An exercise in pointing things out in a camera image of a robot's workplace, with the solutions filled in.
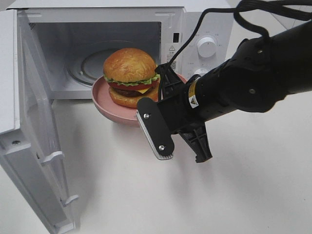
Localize burger with lettuce and tomato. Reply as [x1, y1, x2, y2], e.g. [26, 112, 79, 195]
[103, 48, 160, 108]

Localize white microwave door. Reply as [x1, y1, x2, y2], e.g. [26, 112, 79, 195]
[0, 9, 78, 234]

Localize glass microwave turntable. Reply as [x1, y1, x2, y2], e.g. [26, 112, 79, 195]
[66, 41, 120, 86]

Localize pink round plate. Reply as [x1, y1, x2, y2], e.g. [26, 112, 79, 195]
[91, 73, 188, 128]

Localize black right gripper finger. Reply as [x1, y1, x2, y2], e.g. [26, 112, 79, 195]
[156, 63, 186, 100]
[177, 122, 213, 163]

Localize white microwave oven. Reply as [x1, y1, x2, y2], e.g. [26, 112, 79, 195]
[4, 0, 235, 108]

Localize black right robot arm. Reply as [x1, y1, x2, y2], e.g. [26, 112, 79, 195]
[156, 22, 312, 163]

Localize black camera cable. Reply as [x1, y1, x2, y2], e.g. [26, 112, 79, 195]
[157, 0, 312, 102]

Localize white timer knob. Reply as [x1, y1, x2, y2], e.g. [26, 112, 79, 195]
[193, 68, 209, 77]

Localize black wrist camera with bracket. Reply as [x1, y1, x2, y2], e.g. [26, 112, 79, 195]
[136, 94, 189, 160]

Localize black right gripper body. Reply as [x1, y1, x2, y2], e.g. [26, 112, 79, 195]
[168, 75, 234, 132]

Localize upper white power knob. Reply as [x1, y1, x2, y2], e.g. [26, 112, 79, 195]
[197, 37, 217, 58]

